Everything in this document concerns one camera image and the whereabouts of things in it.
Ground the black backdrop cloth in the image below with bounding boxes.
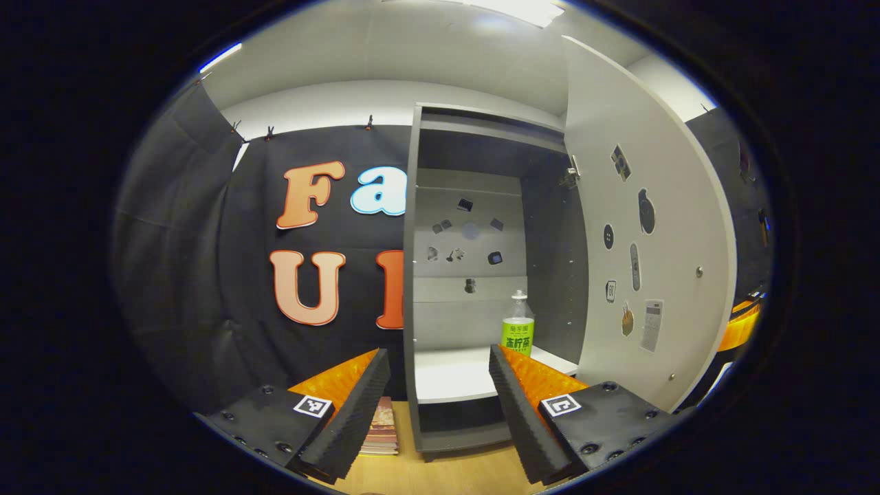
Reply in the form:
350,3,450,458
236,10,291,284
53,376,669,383
110,82,774,417

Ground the green label bottle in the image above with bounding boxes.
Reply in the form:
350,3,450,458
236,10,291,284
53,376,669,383
500,289,536,358

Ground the grey cabinet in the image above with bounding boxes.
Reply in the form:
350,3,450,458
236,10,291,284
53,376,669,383
402,102,592,463

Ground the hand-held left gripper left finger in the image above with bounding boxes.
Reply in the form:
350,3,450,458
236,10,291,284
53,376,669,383
196,348,391,485

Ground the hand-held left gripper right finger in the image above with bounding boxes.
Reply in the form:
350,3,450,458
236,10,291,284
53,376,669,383
488,344,695,485

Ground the book with pictured cover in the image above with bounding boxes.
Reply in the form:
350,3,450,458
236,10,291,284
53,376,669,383
371,396,397,430

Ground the beige cabinet door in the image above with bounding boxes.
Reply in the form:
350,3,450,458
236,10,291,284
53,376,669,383
562,36,738,413

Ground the white cabinet shelf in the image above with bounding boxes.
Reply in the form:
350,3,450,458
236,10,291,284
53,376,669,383
415,345,580,405

